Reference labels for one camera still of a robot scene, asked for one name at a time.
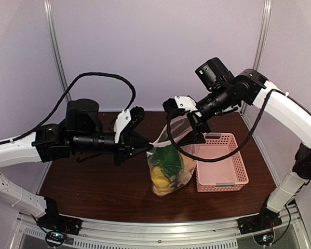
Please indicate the right aluminium frame post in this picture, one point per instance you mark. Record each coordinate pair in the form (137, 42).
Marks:
(264, 28)

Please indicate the right round circuit board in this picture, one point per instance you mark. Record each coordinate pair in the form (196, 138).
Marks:
(264, 238)

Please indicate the aluminium frame post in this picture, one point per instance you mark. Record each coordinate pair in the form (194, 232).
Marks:
(264, 28)
(54, 43)

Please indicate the yellow lemon toy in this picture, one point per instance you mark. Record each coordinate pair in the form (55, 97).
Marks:
(160, 183)

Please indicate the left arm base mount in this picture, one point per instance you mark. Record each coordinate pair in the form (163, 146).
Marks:
(63, 224)

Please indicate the orange mango toy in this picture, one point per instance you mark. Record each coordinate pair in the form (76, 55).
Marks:
(189, 164)

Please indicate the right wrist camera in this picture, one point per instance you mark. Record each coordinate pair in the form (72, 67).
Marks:
(184, 103)

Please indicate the left round circuit board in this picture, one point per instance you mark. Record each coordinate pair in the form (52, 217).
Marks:
(54, 239)

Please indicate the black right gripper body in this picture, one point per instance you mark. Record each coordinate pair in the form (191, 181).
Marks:
(221, 99)

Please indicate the left aluminium frame post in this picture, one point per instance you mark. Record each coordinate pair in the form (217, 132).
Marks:
(54, 43)

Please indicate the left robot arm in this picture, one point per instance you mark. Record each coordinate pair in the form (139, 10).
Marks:
(46, 143)

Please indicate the clear zip top bag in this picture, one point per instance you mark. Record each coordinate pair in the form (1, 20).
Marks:
(178, 125)

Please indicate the green bok choy toy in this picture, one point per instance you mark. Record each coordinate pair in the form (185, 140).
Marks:
(169, 160)

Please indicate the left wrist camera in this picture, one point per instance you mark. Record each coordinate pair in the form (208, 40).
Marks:
(127, 119)

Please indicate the round circuit board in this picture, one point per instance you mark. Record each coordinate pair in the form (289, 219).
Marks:
(54, 239)
(264, 238)

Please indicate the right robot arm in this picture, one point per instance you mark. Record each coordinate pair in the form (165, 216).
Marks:
(253, 88)

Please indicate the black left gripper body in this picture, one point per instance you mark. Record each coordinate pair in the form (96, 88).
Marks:
(86, 142)

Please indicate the pink plastic basket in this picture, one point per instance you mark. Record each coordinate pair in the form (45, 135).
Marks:
(226, 175)

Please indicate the front aluminium rail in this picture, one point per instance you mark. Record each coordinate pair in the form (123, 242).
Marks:
(219, 233)

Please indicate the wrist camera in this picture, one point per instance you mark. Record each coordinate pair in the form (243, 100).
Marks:
(127, 119)
(184, 103)

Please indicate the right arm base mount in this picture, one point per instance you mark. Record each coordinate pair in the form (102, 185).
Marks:
(258, 222)

